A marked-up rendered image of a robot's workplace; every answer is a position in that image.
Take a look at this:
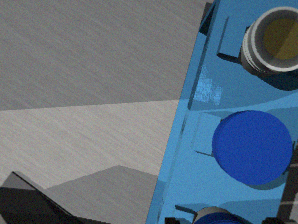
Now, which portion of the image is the grey control box with two push buttons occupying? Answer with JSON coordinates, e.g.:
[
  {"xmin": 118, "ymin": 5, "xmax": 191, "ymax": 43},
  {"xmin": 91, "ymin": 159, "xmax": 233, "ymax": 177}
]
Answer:
[{"xmin": 0, "ymin": 171, "xmax": 84, "ymax": 224}]

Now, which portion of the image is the blue tube rack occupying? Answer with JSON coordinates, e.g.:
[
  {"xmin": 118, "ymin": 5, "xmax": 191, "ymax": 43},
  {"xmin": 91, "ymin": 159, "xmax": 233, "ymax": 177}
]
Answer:
[{"xmin": 145, "ymin": 0, "xmax": 298, "ymax": 224}]

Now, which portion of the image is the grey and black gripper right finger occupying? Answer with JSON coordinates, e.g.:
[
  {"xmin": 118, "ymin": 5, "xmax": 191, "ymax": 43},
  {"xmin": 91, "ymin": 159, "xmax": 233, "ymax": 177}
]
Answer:
[{"xmin": 262, "ymin": 217, "xmax": 285, "ymax": 224}]

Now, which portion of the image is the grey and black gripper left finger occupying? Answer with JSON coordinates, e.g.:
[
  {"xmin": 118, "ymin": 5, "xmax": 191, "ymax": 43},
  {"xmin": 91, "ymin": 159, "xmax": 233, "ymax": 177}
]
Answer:
[{"xmin": 165, "ymin": 217, "xmax": 180, "ymax": 224}]

